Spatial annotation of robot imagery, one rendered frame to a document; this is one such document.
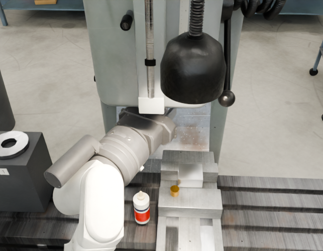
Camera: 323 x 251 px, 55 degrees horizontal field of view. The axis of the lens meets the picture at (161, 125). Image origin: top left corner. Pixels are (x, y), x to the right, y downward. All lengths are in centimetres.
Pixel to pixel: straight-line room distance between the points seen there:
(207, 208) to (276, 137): 191
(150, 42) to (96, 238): 28
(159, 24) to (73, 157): 24
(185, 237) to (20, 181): 42
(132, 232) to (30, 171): 29
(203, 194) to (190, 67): 50
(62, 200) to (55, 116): 229
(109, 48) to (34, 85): 281
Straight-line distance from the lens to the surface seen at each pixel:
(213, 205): 76
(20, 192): 88
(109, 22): 47
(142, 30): 43
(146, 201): 79
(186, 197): 76
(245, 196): 93
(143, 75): 46
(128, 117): 61
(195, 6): 32
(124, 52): 48
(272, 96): 306
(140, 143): 54
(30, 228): 91
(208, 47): 32
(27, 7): 463
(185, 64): 31
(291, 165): 242
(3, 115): 266
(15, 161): 81
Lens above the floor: 164
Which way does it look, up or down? 40 degrees down
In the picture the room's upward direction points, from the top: straight up
